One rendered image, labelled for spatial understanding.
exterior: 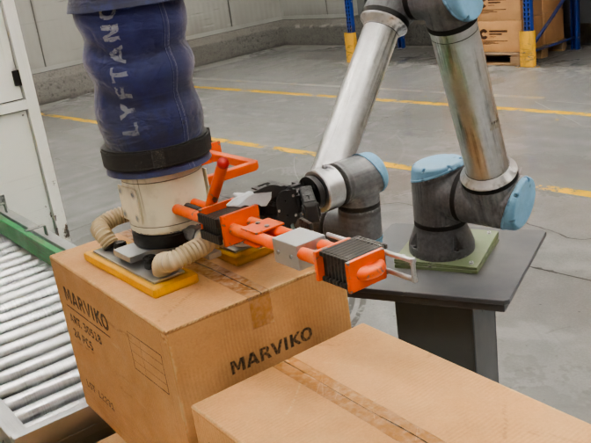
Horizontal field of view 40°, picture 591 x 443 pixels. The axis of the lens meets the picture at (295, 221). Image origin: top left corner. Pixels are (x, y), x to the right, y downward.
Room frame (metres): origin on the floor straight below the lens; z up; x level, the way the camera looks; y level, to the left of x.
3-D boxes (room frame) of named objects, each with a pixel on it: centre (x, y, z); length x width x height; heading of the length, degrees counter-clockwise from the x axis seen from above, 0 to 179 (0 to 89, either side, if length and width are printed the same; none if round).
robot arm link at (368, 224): (1.61, -0.13, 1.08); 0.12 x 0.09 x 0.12; 46
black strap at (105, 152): (1.64, 0.26, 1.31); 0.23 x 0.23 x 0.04
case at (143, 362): (1.62, 0.25, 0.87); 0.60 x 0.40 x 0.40; 33
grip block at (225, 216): (1.43, 0.12, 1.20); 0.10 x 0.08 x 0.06; 125
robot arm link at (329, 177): (1.55, -0.06, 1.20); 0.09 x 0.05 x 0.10; 35
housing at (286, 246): (1.25, 0.00, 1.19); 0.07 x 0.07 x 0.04; 35
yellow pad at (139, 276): (1.58, 0.34, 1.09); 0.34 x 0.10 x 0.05; 35
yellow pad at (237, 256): (1.69, 0.19, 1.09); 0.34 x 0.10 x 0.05; 35
